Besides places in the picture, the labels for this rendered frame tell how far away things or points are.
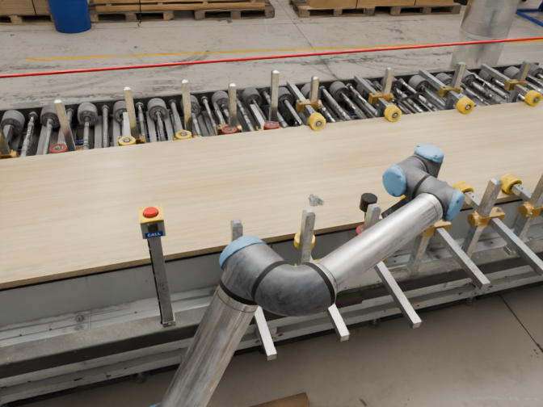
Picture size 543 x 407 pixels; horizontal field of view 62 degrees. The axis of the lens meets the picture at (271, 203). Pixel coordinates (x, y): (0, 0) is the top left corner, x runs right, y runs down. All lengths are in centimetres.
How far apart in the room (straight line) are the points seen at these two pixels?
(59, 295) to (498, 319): 231
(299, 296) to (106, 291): 108
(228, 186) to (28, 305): 91
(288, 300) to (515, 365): 198
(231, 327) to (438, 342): 178
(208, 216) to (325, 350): 107
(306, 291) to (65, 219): 122
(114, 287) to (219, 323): 85
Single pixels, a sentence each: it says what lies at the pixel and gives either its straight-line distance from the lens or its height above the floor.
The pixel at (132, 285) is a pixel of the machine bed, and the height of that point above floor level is 71.
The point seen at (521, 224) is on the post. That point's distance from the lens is 220.
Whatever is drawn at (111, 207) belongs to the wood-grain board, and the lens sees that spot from 197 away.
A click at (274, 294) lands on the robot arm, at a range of 99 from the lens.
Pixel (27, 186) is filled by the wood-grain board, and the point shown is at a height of 90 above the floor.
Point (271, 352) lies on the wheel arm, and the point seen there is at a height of 84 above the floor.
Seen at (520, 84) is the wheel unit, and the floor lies 96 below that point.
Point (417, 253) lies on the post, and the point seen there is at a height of 83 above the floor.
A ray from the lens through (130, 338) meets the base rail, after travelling 175.
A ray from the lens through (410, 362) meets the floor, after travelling 260.
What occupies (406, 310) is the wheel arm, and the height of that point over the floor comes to 86.
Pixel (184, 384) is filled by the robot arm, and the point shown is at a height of 104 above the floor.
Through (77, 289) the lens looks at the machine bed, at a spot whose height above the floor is 74.
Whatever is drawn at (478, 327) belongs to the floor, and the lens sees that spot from 289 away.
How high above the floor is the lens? 210
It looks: 39 degrees down
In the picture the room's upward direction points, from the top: 3 degrees clockwise
